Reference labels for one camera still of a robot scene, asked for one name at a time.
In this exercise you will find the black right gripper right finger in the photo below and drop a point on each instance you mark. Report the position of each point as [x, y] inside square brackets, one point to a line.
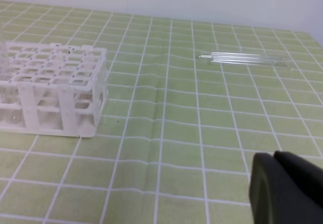
[308, 178]

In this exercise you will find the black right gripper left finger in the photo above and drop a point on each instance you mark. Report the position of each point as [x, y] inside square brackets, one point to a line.
[267, 191]

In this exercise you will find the green checkered tablecloth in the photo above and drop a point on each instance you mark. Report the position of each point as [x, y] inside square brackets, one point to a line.
[178, 134]

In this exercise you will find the clear glass test tube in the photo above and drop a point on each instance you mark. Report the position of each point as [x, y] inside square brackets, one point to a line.
[246, 55]
[241, 60]

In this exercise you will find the white plastic test tube rack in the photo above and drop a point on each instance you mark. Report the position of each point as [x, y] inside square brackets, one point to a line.
[52, 89]

